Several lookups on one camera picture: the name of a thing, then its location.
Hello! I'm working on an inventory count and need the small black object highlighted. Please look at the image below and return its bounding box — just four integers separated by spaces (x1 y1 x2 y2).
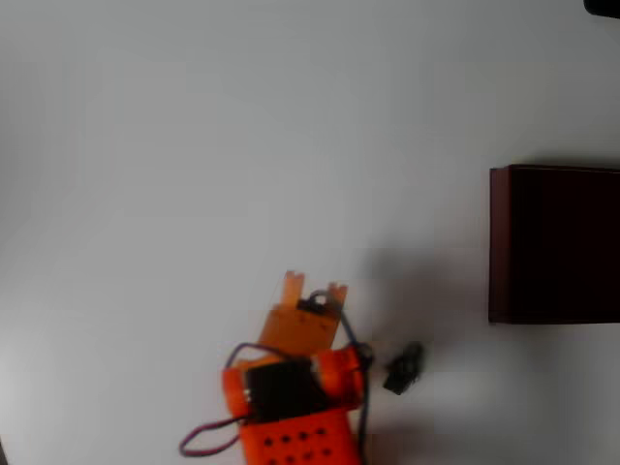
384 341 423 396

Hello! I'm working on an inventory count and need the dark brown box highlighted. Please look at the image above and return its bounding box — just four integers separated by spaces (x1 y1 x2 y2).
487 164 620 326

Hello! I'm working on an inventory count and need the black object at picture corner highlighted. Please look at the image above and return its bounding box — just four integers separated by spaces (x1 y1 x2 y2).
583 0 620 19

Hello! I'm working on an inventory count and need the black camera cable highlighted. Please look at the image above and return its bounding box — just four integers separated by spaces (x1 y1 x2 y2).
309 289 375 465

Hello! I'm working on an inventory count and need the purple servo cable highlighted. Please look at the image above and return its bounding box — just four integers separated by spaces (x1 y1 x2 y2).
177 341 295 459

